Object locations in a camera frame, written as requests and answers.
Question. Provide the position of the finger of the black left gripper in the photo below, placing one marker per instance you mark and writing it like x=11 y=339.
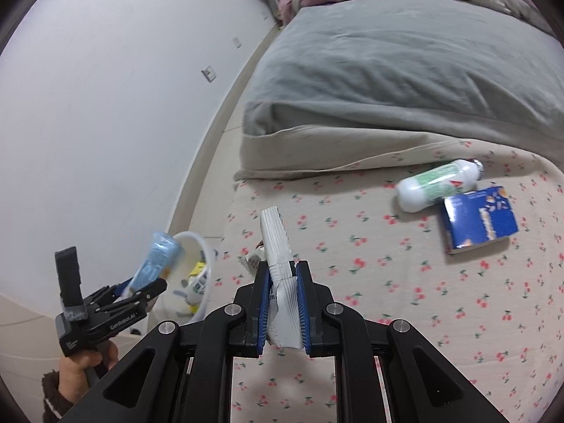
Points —
x=105 y=296
x=138 y=304

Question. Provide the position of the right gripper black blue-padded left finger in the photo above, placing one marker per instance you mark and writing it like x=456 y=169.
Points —
x=248 y=339

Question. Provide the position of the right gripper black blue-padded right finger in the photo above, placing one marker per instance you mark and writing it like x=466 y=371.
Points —
x=318 y=338

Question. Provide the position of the white wrapper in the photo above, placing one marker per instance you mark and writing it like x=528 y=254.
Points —
x=283 y=327

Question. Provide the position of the light blue carton box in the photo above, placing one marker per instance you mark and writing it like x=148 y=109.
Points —
x=163 y=254

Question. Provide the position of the dark blue snack box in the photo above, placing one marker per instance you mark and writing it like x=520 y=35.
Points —
x=478 y=218

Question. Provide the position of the brown fuzzy sleeve forearm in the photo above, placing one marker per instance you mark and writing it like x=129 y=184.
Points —
x=54 y=403

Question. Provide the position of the white plastic trash bin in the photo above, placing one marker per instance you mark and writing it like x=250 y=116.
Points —
x=189 y=282

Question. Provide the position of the person's left hand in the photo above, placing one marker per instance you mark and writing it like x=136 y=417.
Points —
x=73 y=382

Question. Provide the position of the white yogurt drink bottle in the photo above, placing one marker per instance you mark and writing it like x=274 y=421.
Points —
x=421 y=191

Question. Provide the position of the grey bed blanket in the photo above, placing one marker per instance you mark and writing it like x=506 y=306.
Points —
x=440 y=66

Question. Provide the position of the white wall socket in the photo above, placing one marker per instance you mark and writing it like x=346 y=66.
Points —
x=237 y=43
x=209 y=74

